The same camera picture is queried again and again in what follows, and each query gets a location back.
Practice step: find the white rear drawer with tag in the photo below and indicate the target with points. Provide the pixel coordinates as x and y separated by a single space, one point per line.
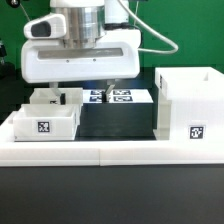
47 96

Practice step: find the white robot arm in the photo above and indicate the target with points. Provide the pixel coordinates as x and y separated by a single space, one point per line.
72 43

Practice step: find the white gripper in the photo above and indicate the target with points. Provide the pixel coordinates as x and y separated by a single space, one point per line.
46 59

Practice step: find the white drawer cabinet box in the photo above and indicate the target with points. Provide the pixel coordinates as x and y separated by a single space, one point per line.
190 104

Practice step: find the fiducial marker sheet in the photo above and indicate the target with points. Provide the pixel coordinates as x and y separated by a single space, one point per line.
118 96

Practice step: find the white drawer with tag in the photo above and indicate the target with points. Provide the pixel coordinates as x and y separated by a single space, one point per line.
46 122
47 96

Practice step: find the black camera stand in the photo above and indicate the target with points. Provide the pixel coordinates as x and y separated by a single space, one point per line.
6 68

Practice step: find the white front drawer with tag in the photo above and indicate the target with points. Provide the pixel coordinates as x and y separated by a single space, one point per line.
46 122

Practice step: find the white fence frame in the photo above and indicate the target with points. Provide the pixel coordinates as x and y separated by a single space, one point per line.
104 153

